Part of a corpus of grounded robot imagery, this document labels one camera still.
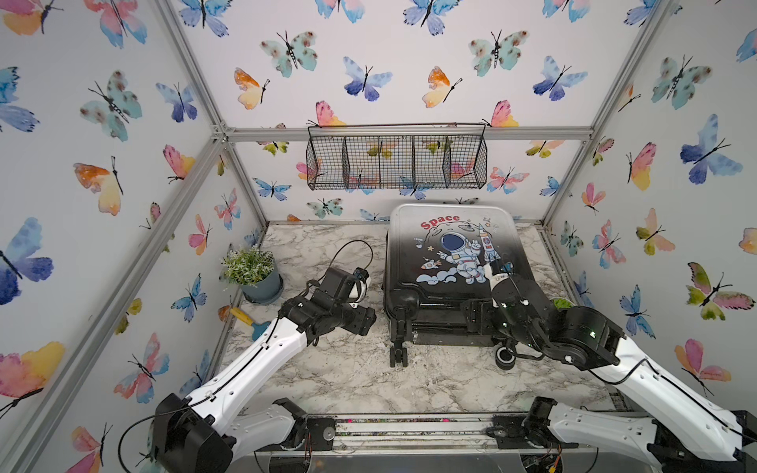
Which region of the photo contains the space print kids suitcase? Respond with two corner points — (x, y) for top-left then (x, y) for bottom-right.
(382, 204), (533, 371)

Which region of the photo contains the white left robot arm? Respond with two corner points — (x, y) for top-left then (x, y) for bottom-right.
(149, 295), (377, 472)

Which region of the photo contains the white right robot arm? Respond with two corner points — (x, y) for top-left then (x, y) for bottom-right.
(483, 273), (756, 472)

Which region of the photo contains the small white pot green plant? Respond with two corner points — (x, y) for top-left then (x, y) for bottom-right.
(551, 298), (575, 311)

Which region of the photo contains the blue flower pot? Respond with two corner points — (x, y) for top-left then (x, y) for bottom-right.
(242, 269), (284, 305)

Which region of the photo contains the green artificial plant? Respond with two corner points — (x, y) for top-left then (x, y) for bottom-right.
(222, 246), (276, 286)

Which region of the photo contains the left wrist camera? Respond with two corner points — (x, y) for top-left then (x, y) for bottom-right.
(321, 267), (371, 305)

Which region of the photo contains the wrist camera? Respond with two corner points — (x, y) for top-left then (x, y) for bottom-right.
(321, 267), (371, 305)
(484, 259), (513, 292)

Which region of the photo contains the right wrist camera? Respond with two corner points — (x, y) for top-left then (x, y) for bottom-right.
(484, 259), (513, 292)

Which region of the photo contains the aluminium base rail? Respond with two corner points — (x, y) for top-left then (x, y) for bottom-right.
(168, 412), (660, 457)

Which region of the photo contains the black wire wall basket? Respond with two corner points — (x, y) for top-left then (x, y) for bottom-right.
(299, 123), (488, 191)

